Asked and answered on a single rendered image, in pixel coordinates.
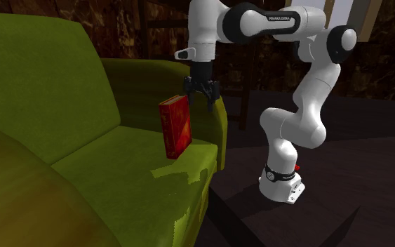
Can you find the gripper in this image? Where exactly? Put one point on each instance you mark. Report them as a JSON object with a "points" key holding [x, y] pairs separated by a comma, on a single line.
{"points": [[201, 73]]}

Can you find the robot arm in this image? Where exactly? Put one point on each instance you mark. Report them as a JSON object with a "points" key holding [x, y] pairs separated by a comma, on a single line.
{"points": [[306, 102]]}

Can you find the red book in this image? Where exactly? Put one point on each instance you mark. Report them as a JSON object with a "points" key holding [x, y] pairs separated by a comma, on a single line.
{"points": [[175, 127]]}

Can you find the green sofa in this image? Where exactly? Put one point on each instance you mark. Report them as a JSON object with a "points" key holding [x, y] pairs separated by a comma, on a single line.
{"points": [[81, 136]]}

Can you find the dark robot stand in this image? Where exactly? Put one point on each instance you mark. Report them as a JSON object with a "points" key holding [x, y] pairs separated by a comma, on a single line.
{"points": [[286, 219]]}

